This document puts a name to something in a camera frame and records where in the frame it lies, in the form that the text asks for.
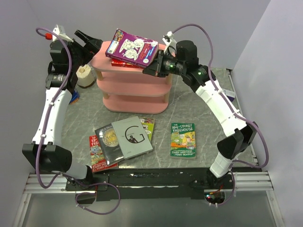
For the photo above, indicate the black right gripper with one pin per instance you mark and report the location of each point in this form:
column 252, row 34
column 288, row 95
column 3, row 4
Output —
column 155, row 68

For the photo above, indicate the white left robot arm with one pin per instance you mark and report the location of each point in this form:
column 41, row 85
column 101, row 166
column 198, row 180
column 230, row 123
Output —
column 45, row 153

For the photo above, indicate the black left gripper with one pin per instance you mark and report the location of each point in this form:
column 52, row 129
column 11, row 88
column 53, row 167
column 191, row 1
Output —
column 92, row 47

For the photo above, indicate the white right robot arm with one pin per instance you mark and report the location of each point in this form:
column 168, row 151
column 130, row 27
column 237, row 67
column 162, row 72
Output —
column 239, row 134

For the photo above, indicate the purple 117-storey treehouse book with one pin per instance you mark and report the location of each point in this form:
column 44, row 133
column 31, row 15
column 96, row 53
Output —
column 132, row 49

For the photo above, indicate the green 104-storey treehouse book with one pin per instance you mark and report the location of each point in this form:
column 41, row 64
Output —
column 183, row 141

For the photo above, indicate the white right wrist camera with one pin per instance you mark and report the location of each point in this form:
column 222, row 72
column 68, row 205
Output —
column 170, row 44

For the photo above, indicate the red 156-storey treehouse book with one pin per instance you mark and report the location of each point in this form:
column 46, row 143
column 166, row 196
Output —
column 118, row 63

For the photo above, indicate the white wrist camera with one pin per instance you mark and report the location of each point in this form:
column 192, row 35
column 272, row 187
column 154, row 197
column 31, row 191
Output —
column 170, row 44
column 60, row 31

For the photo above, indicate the grey Great Gatsby book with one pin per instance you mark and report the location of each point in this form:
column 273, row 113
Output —
column 132, row 138

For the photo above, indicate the lime green treehouse book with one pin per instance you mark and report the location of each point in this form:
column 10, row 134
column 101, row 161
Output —
column 148, row 125

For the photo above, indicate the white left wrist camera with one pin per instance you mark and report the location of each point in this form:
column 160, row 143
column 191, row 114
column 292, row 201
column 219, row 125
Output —
column 60, row 31

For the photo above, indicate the pink three-tier shelf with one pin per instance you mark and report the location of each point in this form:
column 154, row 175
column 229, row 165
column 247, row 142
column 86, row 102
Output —
column 128, row 90

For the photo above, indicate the red 13-storey treehouse book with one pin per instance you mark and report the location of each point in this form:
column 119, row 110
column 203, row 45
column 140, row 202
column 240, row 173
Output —
column 98, row 162

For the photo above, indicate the black Maugham book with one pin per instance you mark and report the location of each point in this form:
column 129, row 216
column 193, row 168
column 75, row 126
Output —
column 108, row 141

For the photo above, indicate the blue wrapped toilet paper roll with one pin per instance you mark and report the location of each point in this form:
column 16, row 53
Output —
column 74, row 98

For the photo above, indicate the purple white small box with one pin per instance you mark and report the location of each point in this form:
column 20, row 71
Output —
column 230, row 94

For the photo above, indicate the beige toilet paper roll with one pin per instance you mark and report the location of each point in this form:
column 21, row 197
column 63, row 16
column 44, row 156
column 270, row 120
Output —
column 85, row 76

